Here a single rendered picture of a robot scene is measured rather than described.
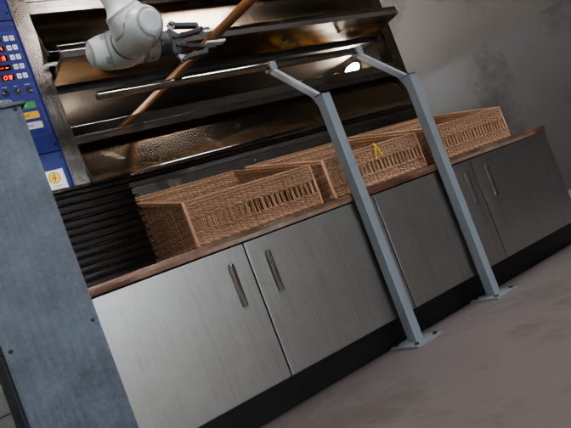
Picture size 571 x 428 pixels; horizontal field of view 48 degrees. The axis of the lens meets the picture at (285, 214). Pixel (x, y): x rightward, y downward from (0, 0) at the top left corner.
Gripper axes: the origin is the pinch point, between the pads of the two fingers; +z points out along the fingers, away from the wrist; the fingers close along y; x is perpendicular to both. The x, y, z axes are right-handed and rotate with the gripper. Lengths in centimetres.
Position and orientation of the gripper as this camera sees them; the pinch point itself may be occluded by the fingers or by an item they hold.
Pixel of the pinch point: (212, 36)
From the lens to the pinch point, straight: 213.1
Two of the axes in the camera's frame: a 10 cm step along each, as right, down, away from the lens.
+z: 7.7, -2.7, 5.7
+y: 3.5, 9.3, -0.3
